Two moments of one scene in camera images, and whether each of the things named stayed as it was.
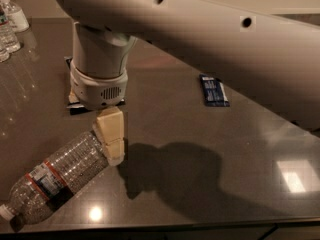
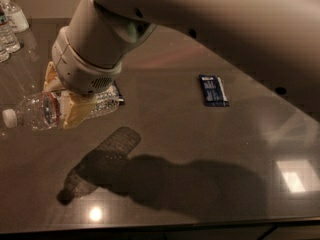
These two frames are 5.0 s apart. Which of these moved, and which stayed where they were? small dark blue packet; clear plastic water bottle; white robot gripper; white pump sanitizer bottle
Moved: clear plastic water bottle; white robot gripper
Stayed: white pump sanitizer bottle; small dark blue packet
